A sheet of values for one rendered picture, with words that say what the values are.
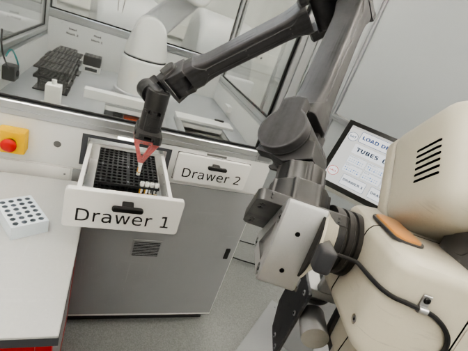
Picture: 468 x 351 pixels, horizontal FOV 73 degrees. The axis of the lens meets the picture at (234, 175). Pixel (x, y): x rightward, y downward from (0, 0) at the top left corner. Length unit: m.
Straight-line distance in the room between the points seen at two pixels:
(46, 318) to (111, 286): 0.78
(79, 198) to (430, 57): 2.04
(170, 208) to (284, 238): 0.53
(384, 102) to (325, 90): 1.86
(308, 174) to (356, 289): 0.15
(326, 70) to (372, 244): 0.30
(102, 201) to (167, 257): 0.66
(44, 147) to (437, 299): 1.09
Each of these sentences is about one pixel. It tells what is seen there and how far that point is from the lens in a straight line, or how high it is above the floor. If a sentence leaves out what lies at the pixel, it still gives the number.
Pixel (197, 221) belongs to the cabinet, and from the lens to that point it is 1.34.
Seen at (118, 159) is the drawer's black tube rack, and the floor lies 0.90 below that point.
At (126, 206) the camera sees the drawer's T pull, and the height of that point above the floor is 0.91.
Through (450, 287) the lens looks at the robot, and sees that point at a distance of 0.38.
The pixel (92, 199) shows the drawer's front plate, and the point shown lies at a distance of 0.85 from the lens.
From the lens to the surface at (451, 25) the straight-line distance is 2.33.
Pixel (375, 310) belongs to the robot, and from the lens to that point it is 0.38.
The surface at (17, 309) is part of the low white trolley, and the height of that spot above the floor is 0.76.
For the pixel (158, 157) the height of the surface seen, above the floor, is 0.88.
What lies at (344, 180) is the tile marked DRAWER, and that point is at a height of 1.00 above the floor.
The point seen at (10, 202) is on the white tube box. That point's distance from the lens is 1.03.
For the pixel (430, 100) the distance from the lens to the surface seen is 2.22.
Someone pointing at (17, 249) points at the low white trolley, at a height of 0.76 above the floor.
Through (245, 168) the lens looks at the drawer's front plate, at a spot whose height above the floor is 0.91.
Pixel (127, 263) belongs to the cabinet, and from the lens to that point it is 1.45.
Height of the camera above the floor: 1.37
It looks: 24 degrees down
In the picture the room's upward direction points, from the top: 20 degrees clockwise
